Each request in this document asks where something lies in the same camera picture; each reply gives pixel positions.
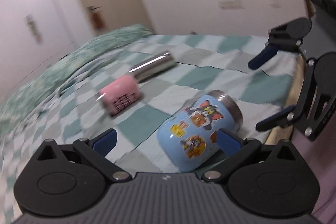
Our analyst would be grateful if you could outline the blue cartoon sticker cup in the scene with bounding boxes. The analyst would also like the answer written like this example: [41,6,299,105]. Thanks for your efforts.
[157,90,243,172]

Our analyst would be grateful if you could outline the checkered green white blanket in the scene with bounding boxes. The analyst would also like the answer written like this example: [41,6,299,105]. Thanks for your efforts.
[1,35,297,223]

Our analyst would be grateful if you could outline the stainless steel cup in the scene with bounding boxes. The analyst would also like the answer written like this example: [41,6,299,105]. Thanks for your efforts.
[128,51,177,83]

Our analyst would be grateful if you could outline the pink cup with text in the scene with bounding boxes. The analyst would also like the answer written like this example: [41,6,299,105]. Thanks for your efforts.
[97,75,141,116]

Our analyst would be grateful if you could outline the white wardrobe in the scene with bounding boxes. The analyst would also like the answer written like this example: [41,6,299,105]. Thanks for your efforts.
[1,0,94,100]

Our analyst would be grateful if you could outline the green floral quilt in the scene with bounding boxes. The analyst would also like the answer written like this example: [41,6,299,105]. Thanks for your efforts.
[1,24,153,135]

